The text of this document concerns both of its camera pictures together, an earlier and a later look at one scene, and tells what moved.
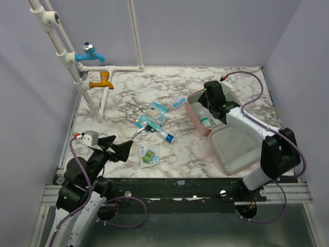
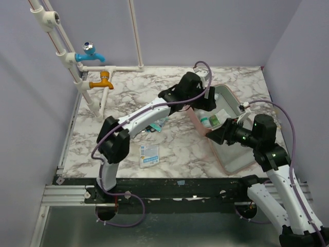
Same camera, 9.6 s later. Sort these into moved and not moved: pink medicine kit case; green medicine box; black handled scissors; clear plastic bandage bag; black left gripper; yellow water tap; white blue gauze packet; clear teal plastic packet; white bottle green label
Moved: clear plastic bandage bag; black left gripper; green medicine box
Not moved: clear teal plastic packet; white blue gauze packet; pink medicine kit case; yellow water tap; white bottle green label; black handled scissors
